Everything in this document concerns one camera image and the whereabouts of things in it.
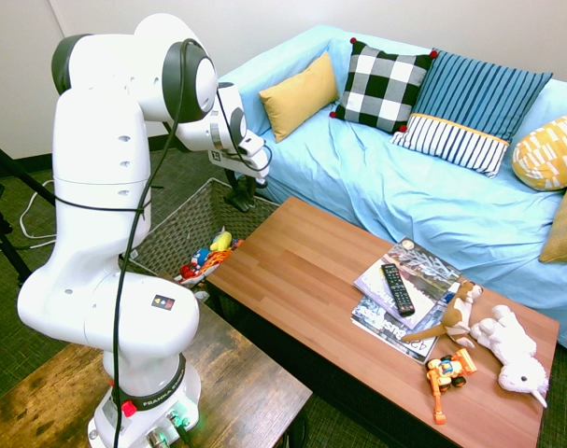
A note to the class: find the grey seal plush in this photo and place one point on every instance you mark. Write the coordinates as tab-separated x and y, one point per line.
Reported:
201	295

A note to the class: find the navy white striped pillow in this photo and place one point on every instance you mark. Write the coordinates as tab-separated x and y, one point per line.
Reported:
451	140

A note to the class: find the orange flame pattern plush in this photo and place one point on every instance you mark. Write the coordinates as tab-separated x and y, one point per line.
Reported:
216	258

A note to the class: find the dark wicker basket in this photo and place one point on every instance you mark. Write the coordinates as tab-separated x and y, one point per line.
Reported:
185	224

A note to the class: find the mustard woven pillow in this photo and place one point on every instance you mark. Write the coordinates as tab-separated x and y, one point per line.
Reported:
565	224

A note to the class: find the yellow plush toy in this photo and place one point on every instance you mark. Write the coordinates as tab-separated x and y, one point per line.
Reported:
222	240

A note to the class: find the grey business magazine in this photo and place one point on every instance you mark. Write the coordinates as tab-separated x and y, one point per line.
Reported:
390	329

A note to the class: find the blue striped large pillow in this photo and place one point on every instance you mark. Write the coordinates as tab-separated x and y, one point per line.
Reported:
484	91

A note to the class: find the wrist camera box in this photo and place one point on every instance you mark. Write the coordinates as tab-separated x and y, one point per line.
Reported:
251	142

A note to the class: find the white unicorn plush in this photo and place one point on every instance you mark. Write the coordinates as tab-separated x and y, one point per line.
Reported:
512	350

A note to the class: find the black white checked pillow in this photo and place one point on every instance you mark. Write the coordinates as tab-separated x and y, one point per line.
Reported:
381	88

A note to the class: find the brown white plush dog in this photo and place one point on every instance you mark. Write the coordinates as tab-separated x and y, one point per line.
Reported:
456	310

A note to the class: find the yellow white patterned pillow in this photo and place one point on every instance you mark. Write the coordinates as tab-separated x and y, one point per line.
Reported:
551	151

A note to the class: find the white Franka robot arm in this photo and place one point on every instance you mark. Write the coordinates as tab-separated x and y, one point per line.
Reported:
101	140

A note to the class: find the light blue covered sofa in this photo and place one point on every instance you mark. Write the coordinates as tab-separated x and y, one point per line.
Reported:
404	196

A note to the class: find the blue and red plush figure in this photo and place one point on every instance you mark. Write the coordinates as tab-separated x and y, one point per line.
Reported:
196	259

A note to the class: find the red stop button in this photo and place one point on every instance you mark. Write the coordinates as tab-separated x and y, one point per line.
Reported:
129	407

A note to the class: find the black TV remote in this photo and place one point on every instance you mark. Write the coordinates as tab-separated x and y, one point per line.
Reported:
397	288

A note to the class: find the plain yellow pillow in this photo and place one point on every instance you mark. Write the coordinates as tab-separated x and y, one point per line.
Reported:
301	95

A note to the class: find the black camera tripod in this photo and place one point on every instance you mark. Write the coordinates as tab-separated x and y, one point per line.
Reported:
17	173

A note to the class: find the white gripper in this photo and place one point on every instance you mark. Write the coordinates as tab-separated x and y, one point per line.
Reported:
245	164

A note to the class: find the orange toy excavator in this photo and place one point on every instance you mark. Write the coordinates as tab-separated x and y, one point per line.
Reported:
446	375

